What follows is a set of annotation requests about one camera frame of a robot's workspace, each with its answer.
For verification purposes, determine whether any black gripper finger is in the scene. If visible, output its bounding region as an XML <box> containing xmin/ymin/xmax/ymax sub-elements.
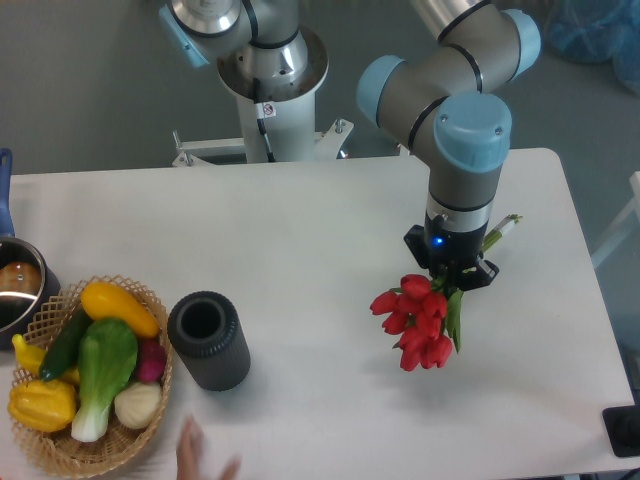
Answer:
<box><xmin>453</xmin><ymin>259</ymin><xmax>500</xmax><ymax>291</ymax></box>
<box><xmin>403</xmin><ymin>225</ymin><xmax>430</xmax><ymax>270</ymax></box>

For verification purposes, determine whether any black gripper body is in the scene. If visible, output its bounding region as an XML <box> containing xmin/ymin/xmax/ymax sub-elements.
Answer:
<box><xmin>422</xmin><ymin>209</ymin><xmax>488</xmax><ymax>275</ymax></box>

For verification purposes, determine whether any red tulip bouquet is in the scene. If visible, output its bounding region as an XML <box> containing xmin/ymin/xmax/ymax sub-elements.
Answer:
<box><xmin>369</xmin><ymin>213</ymin><xmax>524</xmax><ymax>373</ymax></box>

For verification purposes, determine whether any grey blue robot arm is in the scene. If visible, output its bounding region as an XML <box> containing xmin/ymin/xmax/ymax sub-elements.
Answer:
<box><xmin>159</xmin><ymin>1</ymin><xmax>541</xmax><ymax>293</ymax></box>

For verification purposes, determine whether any blurred human hand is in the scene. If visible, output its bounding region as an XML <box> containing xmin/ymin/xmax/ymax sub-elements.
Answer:
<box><xmin>175</xmin><ymin>414</ymin><xmax>242</xmax><ymax>480</ymax></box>

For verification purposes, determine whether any black device at edge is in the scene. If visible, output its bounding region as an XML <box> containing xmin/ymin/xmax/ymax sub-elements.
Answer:
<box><xmin>602</xmin><ymin>405</ymin><xmax>639</xmax><ymax>458</ymax></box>

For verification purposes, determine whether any dark grey ribbed vase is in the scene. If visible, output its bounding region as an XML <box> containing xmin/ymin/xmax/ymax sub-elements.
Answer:
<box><xmin>167</xmin><ymin>291</ymin><xmax>251</xmax><ymax>391</ymax></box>

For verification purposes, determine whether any blue plastic bag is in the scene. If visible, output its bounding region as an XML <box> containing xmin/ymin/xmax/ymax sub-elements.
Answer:
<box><xmin>544</xmin><ymin>1</ymin><xmax>639</xmax><ymax>94</ymax></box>

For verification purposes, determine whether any magenta radish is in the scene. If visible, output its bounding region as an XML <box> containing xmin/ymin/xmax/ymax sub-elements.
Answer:
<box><xmin>134</xmin><ymin>340</ymin><xmax>167</xmax><ymax>383</ymax></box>

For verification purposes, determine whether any yellow squash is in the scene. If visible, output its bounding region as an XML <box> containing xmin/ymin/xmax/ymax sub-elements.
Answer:
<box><xmin>80</xmin><ymin>282</ymin><xmax>160</xmax><ymax>339</ymax></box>

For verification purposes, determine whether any white garlic bulb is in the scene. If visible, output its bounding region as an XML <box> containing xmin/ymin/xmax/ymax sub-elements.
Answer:
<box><xmin>114</xmin><ymin>382</ymin><xmax>162</xmax><ymax>430</ymax></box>

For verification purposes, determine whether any green bok choy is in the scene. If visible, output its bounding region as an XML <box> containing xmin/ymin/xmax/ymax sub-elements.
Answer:
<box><xmin>71</xmin><ymin>318</ymin><xmax>138</xmax><ymax>443</ymax></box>

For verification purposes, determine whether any green cucumber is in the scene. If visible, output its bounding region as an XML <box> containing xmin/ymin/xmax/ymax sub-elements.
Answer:
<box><xmin>39</xmin><ymin>307</ymin><xmax>93</xmax><ymax>381</ymax></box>

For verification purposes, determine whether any small yellow gourd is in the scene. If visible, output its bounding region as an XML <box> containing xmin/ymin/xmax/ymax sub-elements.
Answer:
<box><xmin>11</xmin><ymin>333</ymin><xmax>81</xmax><ymax>386</ymax></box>

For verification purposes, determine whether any yellow bell pepper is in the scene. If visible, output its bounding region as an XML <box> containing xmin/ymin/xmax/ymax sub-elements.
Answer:
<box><xmin>8</xmin><ymin>380</ymin><xmax>77</xmax><ymax>433</ymax></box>

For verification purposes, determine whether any woven wicker basket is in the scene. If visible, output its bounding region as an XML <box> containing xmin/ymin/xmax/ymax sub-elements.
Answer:
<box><xmin>1</xmin><ymin>275</ymin><xmax>174</xmax><ymax>479</ymax></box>

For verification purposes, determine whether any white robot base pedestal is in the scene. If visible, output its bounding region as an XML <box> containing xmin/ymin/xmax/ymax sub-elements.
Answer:
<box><xmin>173</xmin><ymin>26</ymin><xmax>354</xmax><ymax>167</ymax></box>

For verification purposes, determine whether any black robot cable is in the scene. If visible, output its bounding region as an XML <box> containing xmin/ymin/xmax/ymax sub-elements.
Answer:
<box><xmin>252</xmin><ymin>77</ymin><xmax>277</xmax><ymax>164</ymax></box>

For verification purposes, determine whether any blue handled steel pot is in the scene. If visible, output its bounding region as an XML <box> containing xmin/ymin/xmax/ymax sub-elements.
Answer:
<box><xmin>1</xmin><ymin>148</ymin><xmax>60</xmax><ymax>351</ymax></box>

